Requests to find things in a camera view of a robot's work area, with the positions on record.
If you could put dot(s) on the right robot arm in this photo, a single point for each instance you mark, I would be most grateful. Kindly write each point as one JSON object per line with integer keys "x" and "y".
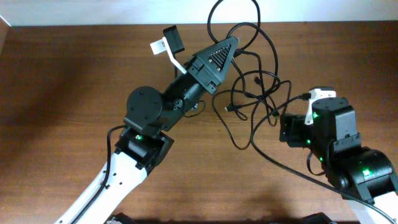
{"x": 363, "y": 176}

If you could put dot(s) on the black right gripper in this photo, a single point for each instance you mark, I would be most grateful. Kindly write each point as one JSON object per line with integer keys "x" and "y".
{"x": 289, "y": 128}

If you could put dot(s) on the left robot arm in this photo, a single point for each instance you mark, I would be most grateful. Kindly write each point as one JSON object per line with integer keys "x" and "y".
{"x": 143, "y": 142}

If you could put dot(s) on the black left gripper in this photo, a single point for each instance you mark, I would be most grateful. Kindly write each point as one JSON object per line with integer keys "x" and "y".
{"x": 212, "y": 76}

